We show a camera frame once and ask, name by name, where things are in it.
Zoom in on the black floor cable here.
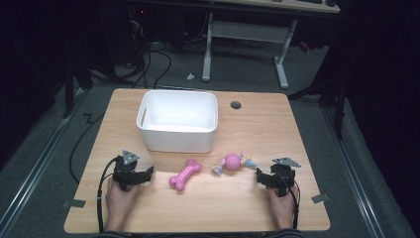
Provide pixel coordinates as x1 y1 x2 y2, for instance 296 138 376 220
68 112 106 184

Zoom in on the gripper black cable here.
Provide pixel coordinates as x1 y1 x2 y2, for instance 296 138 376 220
272 172 301 230
96 156 120 234

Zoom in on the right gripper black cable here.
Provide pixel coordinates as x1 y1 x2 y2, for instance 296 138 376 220
272 172 301 230

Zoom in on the metal floor rail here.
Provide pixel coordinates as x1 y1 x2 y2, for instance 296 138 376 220
0 88 87 232
321 106 386 238

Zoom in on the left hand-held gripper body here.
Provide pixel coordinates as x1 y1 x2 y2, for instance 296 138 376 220
112 150 144 192

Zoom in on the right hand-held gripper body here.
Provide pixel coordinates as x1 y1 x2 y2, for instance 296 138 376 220
269 157 302 198

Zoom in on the pink bone toy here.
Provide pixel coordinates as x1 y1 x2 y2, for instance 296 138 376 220
168 159 202 192

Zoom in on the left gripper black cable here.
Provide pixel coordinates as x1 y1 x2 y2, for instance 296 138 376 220
96 156 120 234

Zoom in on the grey tape piece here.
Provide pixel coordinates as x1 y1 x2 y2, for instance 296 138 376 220
61 198 87 209
311 193 331 204

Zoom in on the black metal stand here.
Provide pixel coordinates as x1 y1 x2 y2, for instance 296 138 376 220
286 73 349 141
61 56 94 119

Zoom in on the white-framed wooden desk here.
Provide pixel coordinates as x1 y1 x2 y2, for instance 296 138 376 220
125 0 342 90

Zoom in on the pink ball candy toy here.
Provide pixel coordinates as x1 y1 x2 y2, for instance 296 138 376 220
212 151 258 178

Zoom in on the black cable bundle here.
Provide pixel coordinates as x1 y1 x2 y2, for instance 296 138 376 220
113 9 173 89

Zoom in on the person's left hand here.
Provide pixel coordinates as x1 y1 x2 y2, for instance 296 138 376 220
105 178 141 216

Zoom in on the white plastic bin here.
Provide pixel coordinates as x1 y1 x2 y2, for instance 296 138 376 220
136 89 219 154

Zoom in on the person's right hand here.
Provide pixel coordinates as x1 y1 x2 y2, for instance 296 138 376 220
266 184 299 217

